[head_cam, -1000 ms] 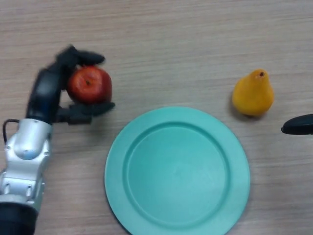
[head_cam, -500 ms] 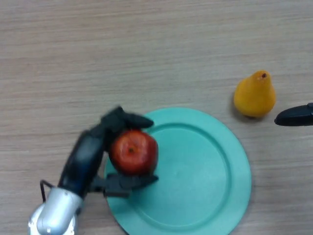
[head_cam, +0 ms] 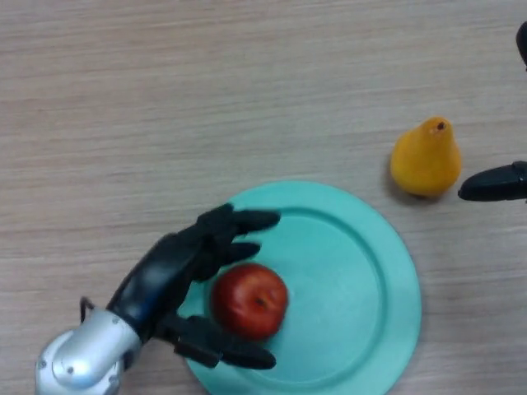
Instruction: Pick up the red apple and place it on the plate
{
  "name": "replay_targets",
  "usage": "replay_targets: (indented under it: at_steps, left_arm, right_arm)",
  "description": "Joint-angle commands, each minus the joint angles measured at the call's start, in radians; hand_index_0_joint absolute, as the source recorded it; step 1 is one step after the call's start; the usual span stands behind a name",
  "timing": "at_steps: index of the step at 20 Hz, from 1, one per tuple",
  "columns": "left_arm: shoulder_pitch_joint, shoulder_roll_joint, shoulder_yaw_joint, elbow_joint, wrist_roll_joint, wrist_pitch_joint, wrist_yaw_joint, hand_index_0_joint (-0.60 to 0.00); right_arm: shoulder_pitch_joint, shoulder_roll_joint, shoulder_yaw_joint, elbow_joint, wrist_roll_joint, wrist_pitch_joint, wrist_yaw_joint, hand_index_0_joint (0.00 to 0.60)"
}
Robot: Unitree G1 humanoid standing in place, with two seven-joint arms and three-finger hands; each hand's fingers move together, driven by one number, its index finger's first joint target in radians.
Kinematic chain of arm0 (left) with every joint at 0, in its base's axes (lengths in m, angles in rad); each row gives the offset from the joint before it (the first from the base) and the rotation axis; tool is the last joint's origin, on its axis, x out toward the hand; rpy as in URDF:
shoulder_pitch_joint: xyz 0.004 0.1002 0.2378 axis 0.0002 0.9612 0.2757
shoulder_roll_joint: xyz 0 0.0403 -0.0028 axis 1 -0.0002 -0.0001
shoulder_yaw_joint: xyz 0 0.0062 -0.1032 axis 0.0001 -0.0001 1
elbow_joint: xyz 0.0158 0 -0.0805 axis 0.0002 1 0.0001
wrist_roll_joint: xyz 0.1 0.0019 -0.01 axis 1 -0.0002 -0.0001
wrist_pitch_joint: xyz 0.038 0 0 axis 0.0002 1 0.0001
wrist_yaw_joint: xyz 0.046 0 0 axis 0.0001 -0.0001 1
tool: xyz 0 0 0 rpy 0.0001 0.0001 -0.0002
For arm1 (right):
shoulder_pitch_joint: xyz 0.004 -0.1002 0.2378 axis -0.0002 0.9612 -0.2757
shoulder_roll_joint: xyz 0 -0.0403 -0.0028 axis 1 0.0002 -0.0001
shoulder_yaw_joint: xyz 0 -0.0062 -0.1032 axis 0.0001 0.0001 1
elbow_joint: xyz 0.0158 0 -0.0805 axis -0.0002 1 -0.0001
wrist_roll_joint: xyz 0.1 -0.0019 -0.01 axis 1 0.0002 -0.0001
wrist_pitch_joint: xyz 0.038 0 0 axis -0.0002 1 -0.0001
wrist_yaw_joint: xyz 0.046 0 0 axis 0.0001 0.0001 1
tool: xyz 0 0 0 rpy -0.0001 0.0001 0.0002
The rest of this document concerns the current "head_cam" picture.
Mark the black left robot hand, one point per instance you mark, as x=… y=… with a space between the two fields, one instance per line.
x=160 y=275

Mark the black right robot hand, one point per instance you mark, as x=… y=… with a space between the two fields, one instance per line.
x=492 y=185

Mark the red apple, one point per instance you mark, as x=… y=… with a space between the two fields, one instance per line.
x=249 y=302

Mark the green round plate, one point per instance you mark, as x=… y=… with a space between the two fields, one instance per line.
x=337 y=288

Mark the yellow pear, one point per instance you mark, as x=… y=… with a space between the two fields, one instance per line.
x=426 y=164

